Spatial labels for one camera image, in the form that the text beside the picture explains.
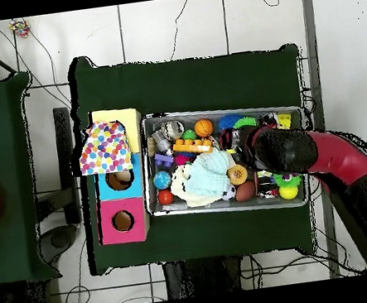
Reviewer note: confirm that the light teal cloth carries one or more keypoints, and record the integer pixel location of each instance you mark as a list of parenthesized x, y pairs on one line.
[(209, 171)]

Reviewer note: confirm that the colourful patterned cloth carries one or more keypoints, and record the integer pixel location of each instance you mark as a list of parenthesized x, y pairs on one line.
[(104, 148)]

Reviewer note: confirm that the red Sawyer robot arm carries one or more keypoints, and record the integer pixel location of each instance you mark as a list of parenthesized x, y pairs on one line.
[(331, 155)]

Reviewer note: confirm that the shallow clear bin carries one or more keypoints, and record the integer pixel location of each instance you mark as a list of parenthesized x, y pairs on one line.
[(151, 202)]

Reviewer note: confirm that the wooden box with three holes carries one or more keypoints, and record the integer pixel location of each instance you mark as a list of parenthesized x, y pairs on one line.
[(122, 219)]

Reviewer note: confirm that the orange building block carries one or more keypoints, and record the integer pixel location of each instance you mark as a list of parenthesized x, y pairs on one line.
[(193, 147)]

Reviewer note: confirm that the crushed silver can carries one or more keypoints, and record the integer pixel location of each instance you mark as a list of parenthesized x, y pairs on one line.
[(170, 129)]

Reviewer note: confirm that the small orange basketball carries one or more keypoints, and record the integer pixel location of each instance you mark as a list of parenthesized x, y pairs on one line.
[(203, 127)]

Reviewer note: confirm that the cream yellow cloth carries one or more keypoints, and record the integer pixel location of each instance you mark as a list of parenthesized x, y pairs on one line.
[(178, 183)]

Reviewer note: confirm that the blue globe ball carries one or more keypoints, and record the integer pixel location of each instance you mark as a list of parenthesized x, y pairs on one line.
[(162, 179)]

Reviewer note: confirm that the blue spiky ball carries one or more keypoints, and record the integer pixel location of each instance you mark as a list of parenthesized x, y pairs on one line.
[(228, 121)]

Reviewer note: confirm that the green spiky ball with eyes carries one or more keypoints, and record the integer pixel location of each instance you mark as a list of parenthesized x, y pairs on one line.
[(246, 122)]

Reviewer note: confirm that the dark green table cloth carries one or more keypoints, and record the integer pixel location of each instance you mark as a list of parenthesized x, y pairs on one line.
[(161, 84)]

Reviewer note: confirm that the small brown football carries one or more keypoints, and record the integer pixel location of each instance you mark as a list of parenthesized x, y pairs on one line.
[(245, 191)]

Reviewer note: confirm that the green covered side table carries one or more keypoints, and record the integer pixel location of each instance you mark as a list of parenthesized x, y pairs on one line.
[(0, 132)]

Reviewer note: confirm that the small colourful toy on floor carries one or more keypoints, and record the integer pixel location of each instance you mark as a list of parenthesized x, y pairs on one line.
[(18, 26)]

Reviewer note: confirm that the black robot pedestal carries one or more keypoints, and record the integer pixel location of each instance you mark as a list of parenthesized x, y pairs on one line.
[(200, 279)]

